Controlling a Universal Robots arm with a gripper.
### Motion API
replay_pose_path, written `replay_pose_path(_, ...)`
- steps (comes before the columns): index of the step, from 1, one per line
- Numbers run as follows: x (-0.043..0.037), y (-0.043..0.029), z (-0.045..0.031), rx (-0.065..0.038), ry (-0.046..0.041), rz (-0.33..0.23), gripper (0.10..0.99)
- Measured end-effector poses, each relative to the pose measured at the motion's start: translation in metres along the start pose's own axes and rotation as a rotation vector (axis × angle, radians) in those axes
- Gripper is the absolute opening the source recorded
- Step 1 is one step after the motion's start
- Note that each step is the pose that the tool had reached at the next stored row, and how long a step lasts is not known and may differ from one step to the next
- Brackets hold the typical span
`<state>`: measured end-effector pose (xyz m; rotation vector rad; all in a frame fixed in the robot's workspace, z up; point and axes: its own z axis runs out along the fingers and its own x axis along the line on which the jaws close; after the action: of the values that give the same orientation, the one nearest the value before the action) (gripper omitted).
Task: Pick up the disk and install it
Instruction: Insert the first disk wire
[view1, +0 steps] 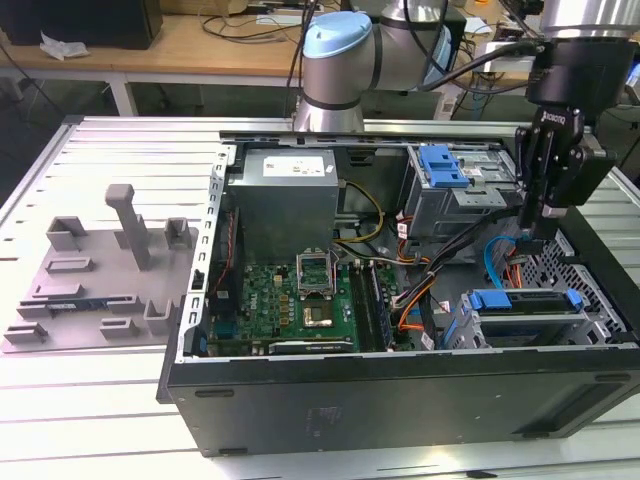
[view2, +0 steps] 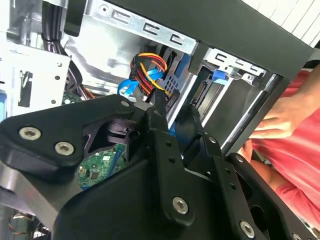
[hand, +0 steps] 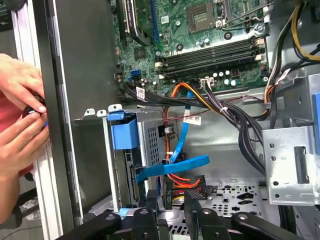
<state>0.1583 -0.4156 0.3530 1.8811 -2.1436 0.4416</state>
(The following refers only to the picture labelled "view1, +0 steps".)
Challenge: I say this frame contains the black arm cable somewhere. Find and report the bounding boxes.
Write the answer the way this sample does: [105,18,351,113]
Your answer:
[399,0,546,96]

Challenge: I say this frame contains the black PC case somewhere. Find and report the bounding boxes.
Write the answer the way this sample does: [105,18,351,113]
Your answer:
[155,130,640,459]

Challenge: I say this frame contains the thin red black wire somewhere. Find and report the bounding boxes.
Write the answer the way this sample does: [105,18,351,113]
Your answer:
[213,209,237,296]

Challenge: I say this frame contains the brown cardboard box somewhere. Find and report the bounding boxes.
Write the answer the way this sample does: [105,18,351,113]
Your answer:
[162,0,251,15]

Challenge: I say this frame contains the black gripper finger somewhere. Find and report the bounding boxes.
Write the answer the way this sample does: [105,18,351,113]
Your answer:
[534,143,577,241]
[514,126,540,241]

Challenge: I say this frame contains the black side camera mount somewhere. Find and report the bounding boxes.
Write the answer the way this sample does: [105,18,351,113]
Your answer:
[542,143,620,220]

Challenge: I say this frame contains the large black box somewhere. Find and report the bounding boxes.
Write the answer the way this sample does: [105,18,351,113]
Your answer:
[0,0,164,51]

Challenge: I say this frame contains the green motherboard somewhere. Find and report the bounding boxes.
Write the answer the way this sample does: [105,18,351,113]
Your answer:
[207,259,416,351]

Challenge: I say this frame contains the orange black power wire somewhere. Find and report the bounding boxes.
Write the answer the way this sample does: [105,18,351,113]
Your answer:
[502,252,526,290]

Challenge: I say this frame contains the black cable bundle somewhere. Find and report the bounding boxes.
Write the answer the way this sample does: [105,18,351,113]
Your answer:
[422,204,524,281]

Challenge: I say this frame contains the grey parts rack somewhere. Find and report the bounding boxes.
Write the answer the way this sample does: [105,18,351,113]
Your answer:
[0,183,201,355]

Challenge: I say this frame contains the grey power supply unit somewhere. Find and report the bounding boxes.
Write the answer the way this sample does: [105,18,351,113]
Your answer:
[227,148,341,266]

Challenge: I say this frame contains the blue drive latch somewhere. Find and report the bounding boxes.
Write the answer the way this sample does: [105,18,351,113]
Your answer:
[418,143,471,190]

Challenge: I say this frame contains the hard disk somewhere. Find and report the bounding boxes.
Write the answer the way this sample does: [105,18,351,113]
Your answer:
[444,288,584,349]

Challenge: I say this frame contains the black graphics card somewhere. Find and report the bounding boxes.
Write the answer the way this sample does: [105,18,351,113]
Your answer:
[267,338,354,356]

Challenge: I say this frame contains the blue data wire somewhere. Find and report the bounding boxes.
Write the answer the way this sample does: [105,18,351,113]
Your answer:
[483,235,545,291]

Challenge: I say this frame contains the CPU socket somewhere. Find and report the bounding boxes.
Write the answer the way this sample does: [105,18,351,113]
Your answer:
[301,298,337,330]

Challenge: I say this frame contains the yellow black wires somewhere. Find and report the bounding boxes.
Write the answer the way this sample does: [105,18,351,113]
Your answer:
[333,180,386,247]

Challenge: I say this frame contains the wooden desk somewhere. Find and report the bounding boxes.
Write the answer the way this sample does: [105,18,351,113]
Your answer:
[0,12,640,101]

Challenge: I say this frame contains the RAM stick on rack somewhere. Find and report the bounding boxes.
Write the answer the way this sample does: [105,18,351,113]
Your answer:
[47,298,109,312]

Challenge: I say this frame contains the crumpled white plastic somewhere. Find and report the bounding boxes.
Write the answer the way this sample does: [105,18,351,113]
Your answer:
[39,32,90,62]

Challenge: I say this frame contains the grey optical drive cage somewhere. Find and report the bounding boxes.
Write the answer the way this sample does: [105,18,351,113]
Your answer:
[403,143,534,241]

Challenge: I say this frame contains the metal socket cover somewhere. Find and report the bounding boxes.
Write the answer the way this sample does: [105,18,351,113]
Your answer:
[295,247,335,301]

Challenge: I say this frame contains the grey disk bay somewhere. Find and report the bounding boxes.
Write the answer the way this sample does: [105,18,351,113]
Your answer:
[442,287,626,351]

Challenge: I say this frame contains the installed RAM stick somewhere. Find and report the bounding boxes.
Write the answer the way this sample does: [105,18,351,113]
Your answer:
[368,262,392,347]

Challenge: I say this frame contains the orange yellow wire bundle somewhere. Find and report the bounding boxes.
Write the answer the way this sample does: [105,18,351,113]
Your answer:
[392,269,444,334]

